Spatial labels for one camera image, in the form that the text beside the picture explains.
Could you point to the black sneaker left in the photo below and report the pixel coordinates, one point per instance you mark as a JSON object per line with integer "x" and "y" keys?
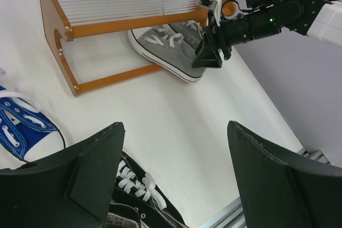
{"x": 137, "y": 188}

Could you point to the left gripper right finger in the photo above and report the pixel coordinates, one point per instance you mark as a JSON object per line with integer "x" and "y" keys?
{"x": 280, "y": 188}

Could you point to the orange wooden shoe shelf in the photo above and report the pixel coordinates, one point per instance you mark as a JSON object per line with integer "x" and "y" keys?
{"x": 57, "y": 28}

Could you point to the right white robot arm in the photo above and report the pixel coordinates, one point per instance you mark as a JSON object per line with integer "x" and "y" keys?
{"x": 319, "y": 19}

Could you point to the black sneaker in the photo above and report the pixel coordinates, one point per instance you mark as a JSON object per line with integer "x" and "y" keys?
{"x": 137, "y": 188}
{"x": 122, "y": 216}

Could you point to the grey sneaker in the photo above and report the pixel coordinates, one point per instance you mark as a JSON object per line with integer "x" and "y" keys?
{"x": 191, "y": 30}
{"x": 167, "y": 49}

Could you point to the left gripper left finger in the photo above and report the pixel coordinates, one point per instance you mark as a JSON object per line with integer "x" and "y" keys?
{"x": 70, "y": 188}

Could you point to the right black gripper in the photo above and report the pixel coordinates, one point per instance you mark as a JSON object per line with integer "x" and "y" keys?
{"x": 229, "y": 32}

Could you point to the blue sneaker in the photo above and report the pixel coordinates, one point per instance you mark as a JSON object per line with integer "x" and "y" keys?
{"x": 27, "y": 134}

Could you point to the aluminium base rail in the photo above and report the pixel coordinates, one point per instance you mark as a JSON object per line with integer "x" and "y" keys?
{"x": 233, "y": 216}

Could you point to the black sneaker right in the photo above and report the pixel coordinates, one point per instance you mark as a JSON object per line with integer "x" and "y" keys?
{"x": 122, "y": 216}

